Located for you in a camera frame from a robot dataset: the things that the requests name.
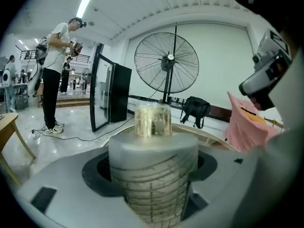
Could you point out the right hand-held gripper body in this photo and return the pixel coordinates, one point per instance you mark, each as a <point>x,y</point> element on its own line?
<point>268,49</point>

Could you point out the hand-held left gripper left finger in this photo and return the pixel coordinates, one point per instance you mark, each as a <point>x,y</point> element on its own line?
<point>71,174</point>

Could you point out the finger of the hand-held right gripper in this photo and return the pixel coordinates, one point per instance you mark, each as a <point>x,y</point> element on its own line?
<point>251,84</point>

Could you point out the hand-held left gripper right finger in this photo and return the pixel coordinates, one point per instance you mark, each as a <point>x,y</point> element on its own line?
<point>232,182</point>

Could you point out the person's black shirt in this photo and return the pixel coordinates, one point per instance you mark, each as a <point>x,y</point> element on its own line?
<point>273,6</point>

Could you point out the pink cloth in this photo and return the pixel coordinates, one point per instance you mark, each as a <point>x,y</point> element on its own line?
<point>242,132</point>

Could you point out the white power strip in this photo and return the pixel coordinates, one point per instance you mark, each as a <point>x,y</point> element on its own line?
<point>35,133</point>

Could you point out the black backpack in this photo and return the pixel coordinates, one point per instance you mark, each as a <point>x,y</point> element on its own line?
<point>196,108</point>

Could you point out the long wooden low table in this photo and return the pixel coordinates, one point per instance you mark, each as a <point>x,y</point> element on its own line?
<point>7,125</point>

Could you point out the black standing fan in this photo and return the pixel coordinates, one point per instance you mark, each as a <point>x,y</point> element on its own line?
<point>166,63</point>

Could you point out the black glass-door fridge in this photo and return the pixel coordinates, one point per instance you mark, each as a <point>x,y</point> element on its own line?
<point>118,94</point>

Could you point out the long ceiling light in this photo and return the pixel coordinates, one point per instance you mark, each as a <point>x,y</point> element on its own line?
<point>87,0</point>

